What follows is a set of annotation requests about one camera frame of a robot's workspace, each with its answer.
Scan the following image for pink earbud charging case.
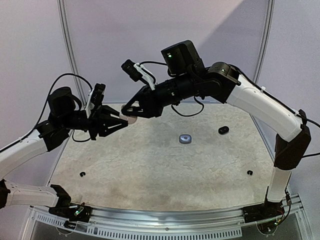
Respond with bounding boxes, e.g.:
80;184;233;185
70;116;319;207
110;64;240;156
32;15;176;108
119;104;138;125

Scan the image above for purple earbud charging case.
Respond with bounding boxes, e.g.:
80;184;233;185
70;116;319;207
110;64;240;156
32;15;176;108
178;134;192;144

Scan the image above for black earbud case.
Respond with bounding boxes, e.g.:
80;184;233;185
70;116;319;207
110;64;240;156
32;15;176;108
218;126;230;135

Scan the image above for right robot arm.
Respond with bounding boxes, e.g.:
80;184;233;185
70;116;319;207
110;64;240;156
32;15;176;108
121;40;311;218

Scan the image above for aluminium front rail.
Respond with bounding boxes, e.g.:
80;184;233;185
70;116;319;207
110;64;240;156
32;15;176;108
29;193;303;238

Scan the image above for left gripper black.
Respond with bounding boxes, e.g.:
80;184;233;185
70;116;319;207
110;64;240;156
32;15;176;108
60;102;130;140

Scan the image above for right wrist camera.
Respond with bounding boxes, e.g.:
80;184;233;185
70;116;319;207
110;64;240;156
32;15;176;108
121;59;157;91

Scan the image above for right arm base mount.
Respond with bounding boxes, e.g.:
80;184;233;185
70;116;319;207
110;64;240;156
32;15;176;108
242;197;292;225

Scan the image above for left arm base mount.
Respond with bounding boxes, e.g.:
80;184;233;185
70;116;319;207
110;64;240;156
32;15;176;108
48;184;93;223

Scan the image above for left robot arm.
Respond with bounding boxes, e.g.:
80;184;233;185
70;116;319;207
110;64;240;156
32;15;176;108
0;83;129;217

